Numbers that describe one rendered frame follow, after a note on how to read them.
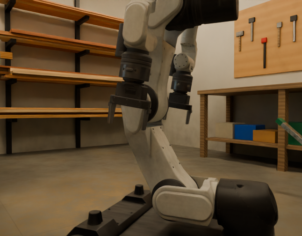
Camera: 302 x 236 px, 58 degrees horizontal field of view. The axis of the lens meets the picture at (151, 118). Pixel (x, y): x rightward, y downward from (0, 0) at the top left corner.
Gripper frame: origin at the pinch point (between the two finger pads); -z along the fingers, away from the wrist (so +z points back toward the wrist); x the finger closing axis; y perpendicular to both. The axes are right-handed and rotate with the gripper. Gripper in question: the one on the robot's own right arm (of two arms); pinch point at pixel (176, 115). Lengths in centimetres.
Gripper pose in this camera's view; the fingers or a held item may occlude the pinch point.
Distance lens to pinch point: 121.1
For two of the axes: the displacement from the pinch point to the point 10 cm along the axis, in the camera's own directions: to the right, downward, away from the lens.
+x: -8.9, -1.8, 4.1
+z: 1.5, -9.8, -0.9
